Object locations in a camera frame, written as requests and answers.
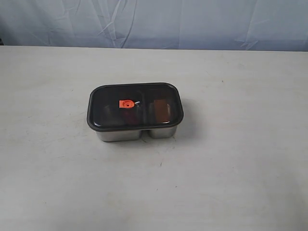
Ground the red toy sausage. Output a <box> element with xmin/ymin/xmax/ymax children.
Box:
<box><xmin>120</xmin><ymin>107</ymin><xmax>142</xmax><ymax>126</ymax></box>

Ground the blue-grey backdrop cloth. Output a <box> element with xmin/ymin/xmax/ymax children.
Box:
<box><xmin>0</xmin><ymin>0</ymin><xmax>308</xmax><ymax>51</ymax></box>

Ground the dark transparent lunch box lid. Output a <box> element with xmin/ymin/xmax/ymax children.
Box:
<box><xmin>87</xmin><ymin>82</ymin><xmax>184</xmax><ymax>132</ymax></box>

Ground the yellow toy cheese wedge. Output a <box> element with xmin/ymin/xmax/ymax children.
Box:
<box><xmin>154</xmin><ymin>99</ymin><xmax>171</xmax><ymax>123</ymax></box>

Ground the steel two-compartment lunch box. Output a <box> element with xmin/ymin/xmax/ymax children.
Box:
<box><xmin>96</xmin><ymin>126</ymin><xmax>178</xmax><ymax>142</ymax></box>

